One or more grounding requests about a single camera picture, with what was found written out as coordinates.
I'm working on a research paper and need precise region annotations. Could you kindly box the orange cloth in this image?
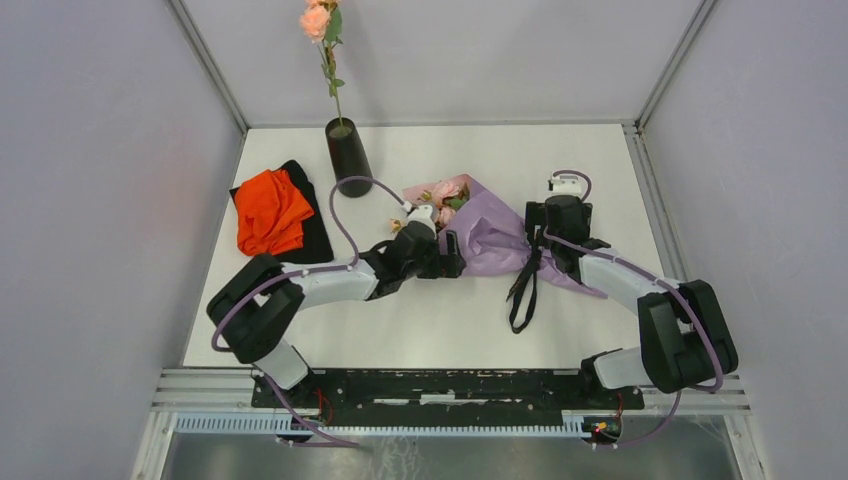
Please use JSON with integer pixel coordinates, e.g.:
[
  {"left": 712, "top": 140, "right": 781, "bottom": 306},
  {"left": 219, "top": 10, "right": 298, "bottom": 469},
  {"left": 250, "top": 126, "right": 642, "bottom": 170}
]
[{"left": 234, "top": 169, "right": 315, "bottom": 256}]

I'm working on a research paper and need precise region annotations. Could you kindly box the black cloth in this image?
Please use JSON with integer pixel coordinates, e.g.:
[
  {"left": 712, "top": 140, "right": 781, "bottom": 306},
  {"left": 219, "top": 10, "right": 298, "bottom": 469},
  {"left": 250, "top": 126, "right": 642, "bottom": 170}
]
[{"left": 229, "top": 160, "right": 334, "bottom": 264}]

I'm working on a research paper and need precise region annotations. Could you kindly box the black ribbon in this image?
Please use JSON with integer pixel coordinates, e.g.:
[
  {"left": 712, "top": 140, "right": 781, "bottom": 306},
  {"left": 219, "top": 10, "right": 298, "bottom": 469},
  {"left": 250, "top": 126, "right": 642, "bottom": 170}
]
[{"left": 506, "top": 231, "right": 542, "bottom": 334}]

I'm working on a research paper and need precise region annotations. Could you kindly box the purple paper flower bouquet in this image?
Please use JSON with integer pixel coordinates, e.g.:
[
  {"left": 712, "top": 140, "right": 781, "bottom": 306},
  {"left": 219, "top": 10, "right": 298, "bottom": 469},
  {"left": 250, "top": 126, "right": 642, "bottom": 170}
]
[{"left": 389, "top": 173, "right": 608, "bottom": 301}]

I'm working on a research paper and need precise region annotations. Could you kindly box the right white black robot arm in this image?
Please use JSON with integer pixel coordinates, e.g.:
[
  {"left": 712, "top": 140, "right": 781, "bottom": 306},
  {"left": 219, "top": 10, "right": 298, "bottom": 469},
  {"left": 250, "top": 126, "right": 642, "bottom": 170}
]
[{"left": 525, "top": 195, "right": 739, "bottom": 408}]

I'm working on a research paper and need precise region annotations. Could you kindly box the black cylindrical vase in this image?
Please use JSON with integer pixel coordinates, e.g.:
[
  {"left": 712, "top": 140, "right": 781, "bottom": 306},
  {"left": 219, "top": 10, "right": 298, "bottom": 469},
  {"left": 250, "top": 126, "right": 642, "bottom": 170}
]
[{"left": 325, "top": 117, "right": 373, "bottom": 182}]

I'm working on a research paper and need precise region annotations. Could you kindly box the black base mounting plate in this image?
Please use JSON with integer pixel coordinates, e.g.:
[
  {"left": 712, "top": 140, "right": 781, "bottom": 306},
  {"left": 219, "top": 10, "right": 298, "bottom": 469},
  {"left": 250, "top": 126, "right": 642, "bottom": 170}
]
[{"left": 284, "top": 368, "right": 645, "bottom": 427}]

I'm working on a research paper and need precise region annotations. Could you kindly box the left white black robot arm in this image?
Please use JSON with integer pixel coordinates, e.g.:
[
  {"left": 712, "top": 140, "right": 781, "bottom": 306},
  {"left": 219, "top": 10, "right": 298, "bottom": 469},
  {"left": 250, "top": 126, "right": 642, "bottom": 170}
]
[{"left": 206, "top": 221, "right": 467, "bottom": 408}]

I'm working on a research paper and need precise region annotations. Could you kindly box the white slotted cable duct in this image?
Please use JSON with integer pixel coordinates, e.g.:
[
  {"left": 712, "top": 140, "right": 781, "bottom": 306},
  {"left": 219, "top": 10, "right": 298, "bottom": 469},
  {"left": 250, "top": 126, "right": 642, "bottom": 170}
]
[{"left": 174, "top": 412, "right": 595, "bottom": 440}]

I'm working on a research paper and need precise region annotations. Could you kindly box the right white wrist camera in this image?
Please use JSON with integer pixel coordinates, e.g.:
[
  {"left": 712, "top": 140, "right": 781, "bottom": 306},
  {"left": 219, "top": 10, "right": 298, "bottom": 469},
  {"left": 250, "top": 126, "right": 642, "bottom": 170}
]
[{"left": 548, "top": 174, "right": 584, "bottom": 198}]

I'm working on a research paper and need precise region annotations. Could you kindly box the pink rose stem in vase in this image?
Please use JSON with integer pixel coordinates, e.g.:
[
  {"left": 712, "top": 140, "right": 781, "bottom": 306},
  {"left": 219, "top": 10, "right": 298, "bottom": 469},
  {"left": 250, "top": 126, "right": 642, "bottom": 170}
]
[{"left": 299, "top": 0, "right": 351, "bottom": 138}]

